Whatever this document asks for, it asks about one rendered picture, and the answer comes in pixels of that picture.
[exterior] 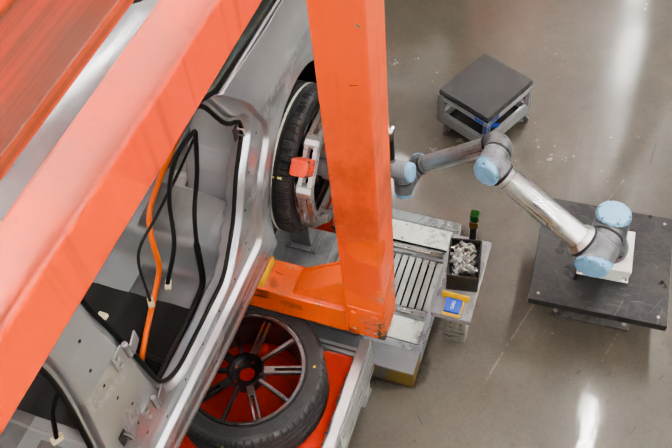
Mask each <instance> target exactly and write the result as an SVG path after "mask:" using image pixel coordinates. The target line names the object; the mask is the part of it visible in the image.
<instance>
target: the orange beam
mask: <svg viewBox="0 0 672 448"><path fill-rule="evenodd" d="M261 1H262V0H159V1H158V3H157V4H156V6H155V7H154V8H153V10H152V11H151V13H150V14H149V15H148V17H147V18H146V20H145V21H144V22H143V24H142V25H141V27H140V28H139V29H138V31H137V32H136V34H135V35H134V36H133V38H132V39H131V41H130V42H129V43H128V45H127V46H126V48H125V49H124V50H123V52H122V53H121V55H120V56H119V57H118V59H117V60H116V62H115V63H114V64H113V66H112V67H111V69H110V70H109V71H108V73H107V74H106V76H105V77H104V78H103V80H102V81H101V83H100V84H99V85H98V87H97V88H96V90H95V91H94V92H93V94H92V95H91V97H90V98H89V99H88V101H87V102H86V104H85V105H84V106H83V108H82V109H81V111H80V112H79V113H78V115H77V116H76V118H75V119H74V120H73V122H72V123H71V125H70V126H69V127H68V129H67V130H66V132H65V133H64V134H63V136H62V137H61V139H60V140H59V141H58V143H57V144H56V146H55V147H54V148H53V150H52V151H51V152H50V154H49V155H48V157H47V158H46V159H45V161H44V162H43V164H42V165H41V166H40V168H39V169H38V171H37V172H36V173H35V175H34V176H33V178H32V179H31V180H30V182H29V183H28V185H27V186H26V187H25V189H24V190H23V192H22V193H21V194H20V196H19V197H18V199H17V200H16V201H15V203H14V204H13V206H12V207H11V208H10V210H9V211H8V213H7V214H6V215H5V217H4V218H3V220H2V221H1V222H0V435H1V433H2V432H3V430H4V428H5V427H6V425H7V423H8V422H9V420H10V419H11V417H12V415H13V414H14V412H15V410H16V409H17V407H18V405H19V404H20V402H21V400H22V399H23V397H24V395H25V394H26V392H27V390H28V389H29V387H30V385H31V384H32V382H33V380H34V379H35V377H36V375H37V374H38V372H39V370H40V369H41V367H42V365H43V364H44V362H45V360H46V359H47V357H48V355H49V354H50V352H51V350H52V349H53V347H54V345H55V344H56V342H57V340H58V339H59V337H60V335H61V334H62V332H63V331H64V329H65V327H66V326H67V324H68V322H69V321H70V319H71V317H72V316H73V314H74V312H75V311H76V309H77V307H78V306H79V304H80V302H81V301H82V299H83V297H84V296H85V294H86V292H87V291H88V289H89V287H90V286H91V284H92V282H93V281H94V279H95V277H96V276H97V274H98V272H99V271H100V269H101V267H102V266H103V264H104V262H105V261H106V259H107V257H108V256H109V254H110V252H111V251H112V249H113V247H114V246H115V244H116V242H117V241H118V239H119V237H120V236H121V234H122V232H123V231H124V229H125V227H126V226H127V224H128V222H129V221H130V219H131V218H132V216H133V214H134V213H135V211H136V209H137V208H138V206H139V204H140V203H141V201H142V199H143V198H144V196H145V194H146V193H147V191H148V189H149V188H150V186H151V184H152V183H153V181H154V179H155V178H156V176H157V174H158V173H159V171H160V169H161V168H162V166H163V164H164V163H165V161H166V159H167V158H168V156H169V154H170V153H171V151H172V149H173V148H174V146H175V144H176V143H177V141H178V139H179V138H180V136H181V134H182V133H183V131H184V129H185V128H186V126H187V124H188V123H189V121H190V119H191V118H192V116H193V114H194V113H195V111H196V109H197V108H198V106H199V104H200V103H201V101H202V99H203V98H204V96H205V94H206V93H207V91H208V89H209V88H210V86H211V84H212V83H213V81H214V79H215V78H216V76H217V75H218V73H219V71H220V70H221V68H222V66H223V65H224V63H225V61H226V60H227V58H228V56H229V55H230V53H231V51H232V50H233V48H234V46H235V45H236V43H237V41H238V40H239V38H240V36H241V35H242V33H243V31H244V30H245V28H246V26H247V25H248V23H249V21H250V20H251V18H252V16H253V15H254V13H255V11H256V10H257V8H258V6H259V5H260V3H261Z"/></svg>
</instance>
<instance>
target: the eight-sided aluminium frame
mask: <svg viewBox="0 0 672 448"><path fill-rule="evenodd" d="M321 121H322V120H321V112H320V109H319V111H318V113H317V115H316V117H315V120H314V122H313V124H312V126H311V128H310V130H309V132H308V133H307V135H306V138H305V141H304V149H303V155H302V157H303V158H308V159H309V156H310V151H311V149H312V150H313V155H312V159H313V160H315V167H314V173H313V177H310V178H308V184H307V183H305V179H306V178H301V177H299V178H298V184H297V185H296V197H297V200H298V206H299V211H300V217H301V222H302V225H304V226H308V227H313V228H318V226H321V225H323V224H325V223H327V222H328V223H329V222H330V220H331V219H332V217H333V205H332V202H331V204H330V206H329V209H326V207H327V205H328V203H329V201H330V198H331V190H330V185H329V187H328V189H327V192H326V194H325V196H324V198H323V201H322V203H321V205H320V208H319V209H318V211H316V205H315V198H314V184H315V179H316V173H317V167H318V162H319V156H320V150H321V147H322V144H323V140H324V135H323V127H321V129H320V131H319V133H318V135H316V133H317V131H318V127H319V125H320V122H321ZM306 200H307V204H306ZM307 206H308V210H307ZM308 212H309V214H308Z"/></svg>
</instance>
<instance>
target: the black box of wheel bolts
mask: <svg viewBox="0 0 672 448"><path fill-rule="evenodd" d="M482 242H483V241H482V240H472V239H462V238H453V237H451V238H450V246H449V255H448V263H447V272H446V276H447V277H446V289H451V290H459V291H468V292H477V290H478V283H479V276H480V265H481V253H482Z"/></svg>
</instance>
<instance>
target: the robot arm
mask: <svg viewBox="0 0 672 448"><path fill-rule="evenodd" d="M512 152H513V146H512V143H511V141H510V139H509V138H508V137H507V136H506V135H505V134H503V133H501V132H497V131H492V132H488V133H485V134H484V135H483V136H482V138H480V139H477V140H473V141H470V142H466V143H463V144H460V145H456V146H453V147H450V148H446V149H443V150H439V151H436V152H433V153H429V154H426V155H424V154H422V153H415V154H413V155H412V156H411V158H410V159H409V161H408V162H406V161H401V160H397V159H396V161H395V163H393V164H390V173H391V178H393V179H394V193H395V195H396V197H398V198H400V199H408V198H410V197H411V196H412V195H413V188H414V187H415V185H416V184H417V182H418V180H419V179H420V177H421V176H422V175H423V174H426V173H429V172H432V171H436V170H439V169H443V168H447V167H451V166H454V165H458V164H462V163H465V162H469V161H473V160H476V163H475V165H474V168H473V169H474V174H475V176H476V178H477V179H478V180H479V181H480V182H482V183H483V184H487V185H489V186H492V185H494V186H496V187H498V188H499V189H500V190H501V191H502V192H504V193H505V194H506V195H507V196H509V197H510V198H511V199H512V200H513V201H515V202H516V203H517V204H518V205H519V206H521V207H522V208H523V209H524V210H525V211H527V212H528V213H529V214H530V215H531V216H533V217H534V218H535V219H536V220H538V221H539V222H540V223H541V224H542V225H544V226H545V227H546V228H547V229H548V230H550V231H551V232H552V233H553V234H554V235H556V236H557V237H558V238H559V239H560V240H562V241H563V242H564V243H565V244H567V245H568V246H569V253H570V254H571V255H573V256H574V257H575V258H576V259H575V261H574V265H575V268H576V269H577V270H578V271H579V272H582V274H584V275H586V276H589V277H594V278H596V277H597V278H601V277H605V276H607V275H608V274H609V272H610V271H611V269H612V268H613V265H614V264H616V263H619V262H621V261H622V260H623V259H624V258H625V257H626V256H627V254H628V250H629V244H628V241H627V235H628V231H629V227H630V223H631V221H632V213H631V211H630V209H629V208H628V207H627V206H626V205H625V204H623V203H621V202H618V201H605V202H603V203H601V204H600V205H599V206H598V207H597V209H596V212H595V218H594V220H593V223H592V225H591V226H588V227H586V226H585V225H583V224H582V223H581V222H580V221H579V220H577V219H576V218H575V217H574V216H573V215H571V214H570V213H569V212H568V211H567V210H565V209H564V208H563V207H562V206H561V205H559V204H558V203H557V202H556V201H555V200H553V199H552V198H551V197H550V196H549V195H547V194H546V193H545V192H544V191H543V190H542V189H540V188H539V187H538V186H537V185H536V184H534V183H533V182H532V181H531V180H530V179H528V178H527V177H526V176H525V175H524V174H522V173H521V172H520V171H519V170H518V169H516V168H515V167H514V165H513V164H511V163H510V162H509V159H510V158H511V156H512Z"/></svg>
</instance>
